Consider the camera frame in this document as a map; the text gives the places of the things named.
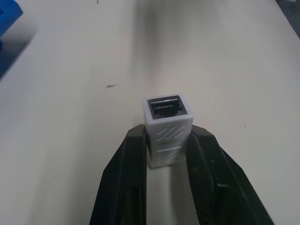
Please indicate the blue plastic bin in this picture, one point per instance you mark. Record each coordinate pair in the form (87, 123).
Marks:
(7, 25)

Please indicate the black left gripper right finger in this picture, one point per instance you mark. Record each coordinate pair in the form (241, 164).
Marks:
(220, 182)

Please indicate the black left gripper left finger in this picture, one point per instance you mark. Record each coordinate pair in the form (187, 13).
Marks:
(120, 178)

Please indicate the white ethernet coupler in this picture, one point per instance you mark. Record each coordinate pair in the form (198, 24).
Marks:
(167, 124)

